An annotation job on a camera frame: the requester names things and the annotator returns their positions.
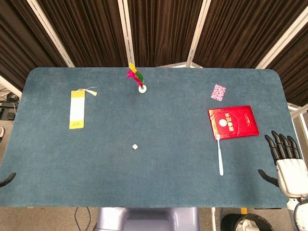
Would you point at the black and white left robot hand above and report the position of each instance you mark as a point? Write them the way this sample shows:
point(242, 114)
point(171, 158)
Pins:
point(7, 179)

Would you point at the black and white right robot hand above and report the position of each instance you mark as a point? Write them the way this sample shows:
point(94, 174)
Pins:
point(292, 175)

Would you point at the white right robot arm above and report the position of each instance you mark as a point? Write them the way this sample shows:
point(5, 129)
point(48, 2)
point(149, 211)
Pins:
point(300, 214)

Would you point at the lavender robot base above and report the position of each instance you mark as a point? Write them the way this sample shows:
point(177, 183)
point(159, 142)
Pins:
point(149, 219)

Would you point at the small white die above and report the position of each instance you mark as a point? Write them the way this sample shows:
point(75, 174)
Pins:
point(135, 146)

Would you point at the black trash bin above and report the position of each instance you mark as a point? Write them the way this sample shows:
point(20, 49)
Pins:
point(252, 223)

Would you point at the white toothbrush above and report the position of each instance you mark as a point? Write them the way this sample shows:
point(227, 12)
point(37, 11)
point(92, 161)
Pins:
point(220, 163)

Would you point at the red certificate booklet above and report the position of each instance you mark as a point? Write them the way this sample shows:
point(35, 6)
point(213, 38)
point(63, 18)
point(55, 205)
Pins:
point(235, 122)

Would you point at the yellow white bookmark with tassel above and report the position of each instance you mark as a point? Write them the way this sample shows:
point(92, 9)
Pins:
point(77, 108)

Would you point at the brown curtain screen panel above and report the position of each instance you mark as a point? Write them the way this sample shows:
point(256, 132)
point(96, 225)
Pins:
point(24, 48)
point(163, 31)
point(91, 31)
point(296, 72)
point(240, 31)

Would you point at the pink patterned card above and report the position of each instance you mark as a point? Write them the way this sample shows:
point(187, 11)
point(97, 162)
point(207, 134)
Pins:
point(218, 92)

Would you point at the blue velvet tablecloth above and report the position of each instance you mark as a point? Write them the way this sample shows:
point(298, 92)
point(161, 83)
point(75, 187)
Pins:
point(154, 173)

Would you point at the colourful feather shuttlecock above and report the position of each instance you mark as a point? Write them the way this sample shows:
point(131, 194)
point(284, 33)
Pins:
point(142, 89)

